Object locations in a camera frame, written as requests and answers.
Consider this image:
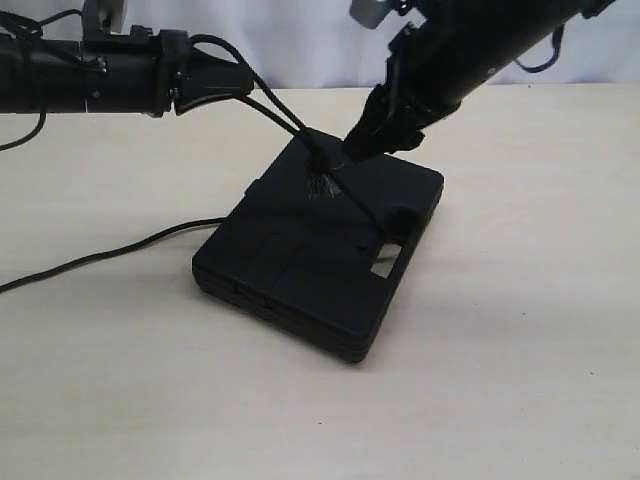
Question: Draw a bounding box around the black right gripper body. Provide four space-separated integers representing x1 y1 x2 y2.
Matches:
342 84 435 161

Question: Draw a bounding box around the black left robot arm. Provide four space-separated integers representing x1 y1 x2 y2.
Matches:
1 26 254 118

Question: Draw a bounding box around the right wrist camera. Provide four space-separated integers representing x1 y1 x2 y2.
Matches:
349 0 395 30

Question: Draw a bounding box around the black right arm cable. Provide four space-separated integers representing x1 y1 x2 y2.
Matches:
514 24 566 72

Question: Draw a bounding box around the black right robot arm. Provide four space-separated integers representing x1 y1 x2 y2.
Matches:
343 0 610 162

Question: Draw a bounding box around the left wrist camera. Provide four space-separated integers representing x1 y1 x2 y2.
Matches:
81 0 127 36

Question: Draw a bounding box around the black cord with frayed knot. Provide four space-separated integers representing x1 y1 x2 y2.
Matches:
0 33 401 295

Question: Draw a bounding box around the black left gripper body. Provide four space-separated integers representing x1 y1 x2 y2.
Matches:
173 34 254 116

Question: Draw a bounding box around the black plastic carry case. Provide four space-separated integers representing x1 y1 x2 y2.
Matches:
192 131 445 363

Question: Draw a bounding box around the white backdrop curtain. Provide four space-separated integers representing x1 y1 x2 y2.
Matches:
116 0 639 88

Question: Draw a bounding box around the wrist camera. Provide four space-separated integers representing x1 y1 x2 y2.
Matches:
349 0 395 30
81 0 127 36

